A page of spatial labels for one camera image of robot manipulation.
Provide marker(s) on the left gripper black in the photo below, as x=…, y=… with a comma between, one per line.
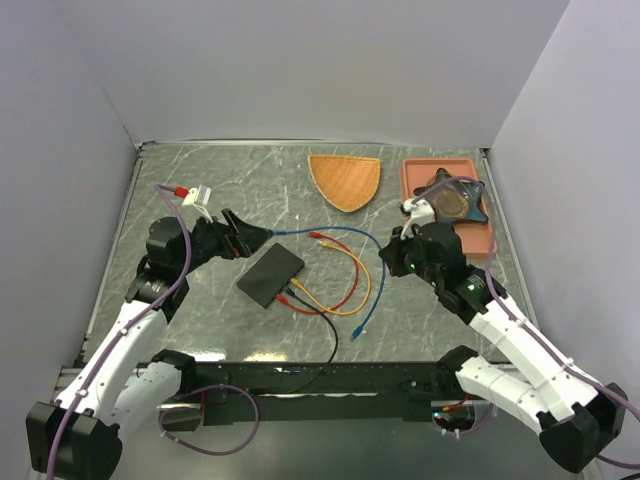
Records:
x=253, y=236

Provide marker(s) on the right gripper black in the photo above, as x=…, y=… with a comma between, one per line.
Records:
x=392, y=251

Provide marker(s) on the black network switch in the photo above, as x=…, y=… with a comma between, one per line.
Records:
x=270, y=275

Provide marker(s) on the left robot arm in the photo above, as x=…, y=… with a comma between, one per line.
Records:
x=80, y=434

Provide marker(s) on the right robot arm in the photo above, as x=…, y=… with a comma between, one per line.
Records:
x=574, y=415

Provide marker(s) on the pink rectangular tray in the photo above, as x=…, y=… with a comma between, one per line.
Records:
x=417, y=172

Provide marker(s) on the orange woven basket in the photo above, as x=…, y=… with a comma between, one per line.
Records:
x=346, y=182

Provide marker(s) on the blue star-shaped dish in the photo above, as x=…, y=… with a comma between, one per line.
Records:
x=454, y=201

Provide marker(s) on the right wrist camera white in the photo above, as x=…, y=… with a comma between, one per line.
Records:
x=418, y=212

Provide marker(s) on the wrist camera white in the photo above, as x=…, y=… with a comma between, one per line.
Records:
x=418, y=212
x=196, y=197

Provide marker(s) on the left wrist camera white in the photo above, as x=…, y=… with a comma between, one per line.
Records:
x=196, y=197

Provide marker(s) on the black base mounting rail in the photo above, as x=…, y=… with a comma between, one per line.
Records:
x=225, y=393

